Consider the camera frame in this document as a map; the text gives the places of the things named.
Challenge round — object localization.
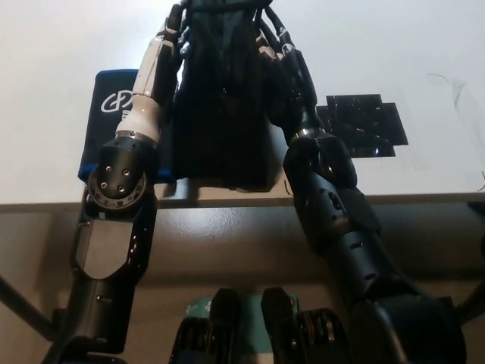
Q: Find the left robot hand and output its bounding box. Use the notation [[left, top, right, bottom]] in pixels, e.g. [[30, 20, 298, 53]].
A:
[[115, 3, 191, 142]]

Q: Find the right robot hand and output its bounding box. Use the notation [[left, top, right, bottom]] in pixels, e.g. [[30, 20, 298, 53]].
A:
[[256, 6, 327, 140]]

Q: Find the dark fabric lunch bag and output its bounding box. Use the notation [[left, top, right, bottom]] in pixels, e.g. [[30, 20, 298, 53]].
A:
[[171, 0, 274, 193]]

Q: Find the black blue-trimmed Strebito notebook case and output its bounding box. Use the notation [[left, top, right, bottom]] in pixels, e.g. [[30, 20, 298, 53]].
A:
[[77, 70, 177, 184]]

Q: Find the black tape cross patch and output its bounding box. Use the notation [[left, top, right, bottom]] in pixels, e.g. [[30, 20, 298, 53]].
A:
[[316, 93, 409, 158]]

